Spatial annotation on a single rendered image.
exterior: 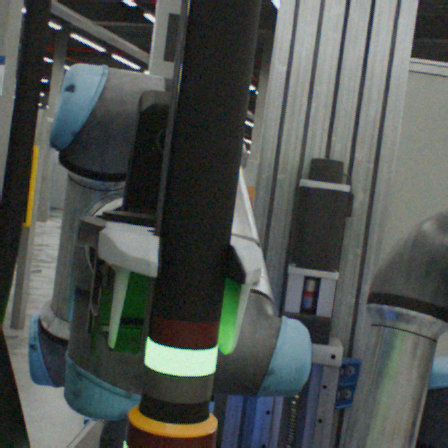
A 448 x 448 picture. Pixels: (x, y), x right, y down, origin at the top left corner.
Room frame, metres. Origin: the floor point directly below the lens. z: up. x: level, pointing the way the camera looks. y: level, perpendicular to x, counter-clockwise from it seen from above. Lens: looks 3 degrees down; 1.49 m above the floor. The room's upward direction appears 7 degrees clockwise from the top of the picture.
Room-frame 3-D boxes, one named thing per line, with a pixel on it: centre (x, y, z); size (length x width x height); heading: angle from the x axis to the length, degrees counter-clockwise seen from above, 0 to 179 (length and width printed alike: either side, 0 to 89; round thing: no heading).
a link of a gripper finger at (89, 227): (0.37, 0.06, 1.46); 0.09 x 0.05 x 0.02; 7
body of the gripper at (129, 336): (0.43, 0.05, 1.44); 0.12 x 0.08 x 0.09; 16
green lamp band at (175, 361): (0.31, 0.02, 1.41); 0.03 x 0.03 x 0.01
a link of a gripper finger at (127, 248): (0.32, 0.05, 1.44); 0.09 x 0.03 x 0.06; 7
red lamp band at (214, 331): (0.31, 0.02, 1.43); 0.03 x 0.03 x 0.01
